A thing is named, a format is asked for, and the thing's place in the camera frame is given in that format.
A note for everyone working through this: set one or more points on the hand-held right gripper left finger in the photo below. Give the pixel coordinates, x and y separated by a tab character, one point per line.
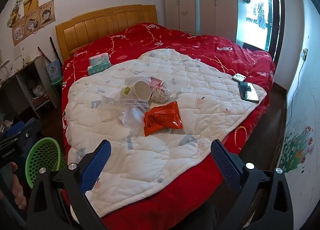
97	162

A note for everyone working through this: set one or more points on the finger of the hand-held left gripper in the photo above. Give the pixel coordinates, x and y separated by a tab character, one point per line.
30	141
15	128

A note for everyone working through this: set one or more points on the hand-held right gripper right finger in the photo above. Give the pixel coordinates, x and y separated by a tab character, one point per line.
226	167

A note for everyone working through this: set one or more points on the green plastic basket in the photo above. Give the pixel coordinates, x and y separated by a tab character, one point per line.
45	142

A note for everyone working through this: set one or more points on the clear plastic cup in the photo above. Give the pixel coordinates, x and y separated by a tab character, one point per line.
107	110

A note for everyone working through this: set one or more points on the clear zip bag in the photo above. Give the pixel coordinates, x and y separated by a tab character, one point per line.
135	117

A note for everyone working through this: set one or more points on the orange snack bag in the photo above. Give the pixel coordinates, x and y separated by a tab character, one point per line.
162	120

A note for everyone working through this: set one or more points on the white paper cup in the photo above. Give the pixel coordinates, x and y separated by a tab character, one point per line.
140	90

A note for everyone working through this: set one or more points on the white tissue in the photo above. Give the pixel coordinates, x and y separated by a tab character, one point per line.
160	95

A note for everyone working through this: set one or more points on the pink packet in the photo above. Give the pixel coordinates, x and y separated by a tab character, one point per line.
156	82

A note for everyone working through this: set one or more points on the person's left hand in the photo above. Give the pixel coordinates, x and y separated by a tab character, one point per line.
18	190

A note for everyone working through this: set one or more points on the white quilted blanket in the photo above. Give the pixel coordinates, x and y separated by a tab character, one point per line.
200	120

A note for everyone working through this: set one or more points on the grey desk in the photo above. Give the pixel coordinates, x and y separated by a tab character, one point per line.
42	77

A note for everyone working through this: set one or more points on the green stool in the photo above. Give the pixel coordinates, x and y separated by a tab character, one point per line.
56	83

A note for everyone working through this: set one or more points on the blue paper bag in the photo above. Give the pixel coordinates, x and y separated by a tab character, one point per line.
53	72

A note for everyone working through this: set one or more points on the black smartphone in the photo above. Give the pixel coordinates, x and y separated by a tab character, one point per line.
248	92

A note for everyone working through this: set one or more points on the red stick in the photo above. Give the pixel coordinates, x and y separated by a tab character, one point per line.
43	53

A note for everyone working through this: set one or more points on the dark wooden stick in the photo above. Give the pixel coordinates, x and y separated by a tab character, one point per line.
55	47

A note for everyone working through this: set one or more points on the small white device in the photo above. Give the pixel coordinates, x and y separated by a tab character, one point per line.
238	77

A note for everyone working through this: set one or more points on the teal wipes box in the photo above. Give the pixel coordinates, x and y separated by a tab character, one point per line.
98	69

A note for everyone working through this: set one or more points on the white tissue pack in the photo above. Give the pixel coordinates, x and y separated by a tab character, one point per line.
100	58

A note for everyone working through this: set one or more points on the red bed with wooden headboard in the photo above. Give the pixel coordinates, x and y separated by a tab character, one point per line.
187	40

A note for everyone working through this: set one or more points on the wooden headboard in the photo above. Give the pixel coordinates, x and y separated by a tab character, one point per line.
105	25

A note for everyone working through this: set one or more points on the glass balcony door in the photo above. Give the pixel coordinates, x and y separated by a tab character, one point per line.
255	20

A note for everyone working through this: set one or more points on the white wardrobe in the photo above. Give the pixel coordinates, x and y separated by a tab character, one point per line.
215	7

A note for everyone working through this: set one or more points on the flower wall sticker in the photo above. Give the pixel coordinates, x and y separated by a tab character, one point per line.
297	150

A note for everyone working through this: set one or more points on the cartoon wall posters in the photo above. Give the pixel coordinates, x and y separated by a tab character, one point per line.
32	22

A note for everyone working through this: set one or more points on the wall socket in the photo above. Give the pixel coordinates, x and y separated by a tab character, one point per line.
304	53

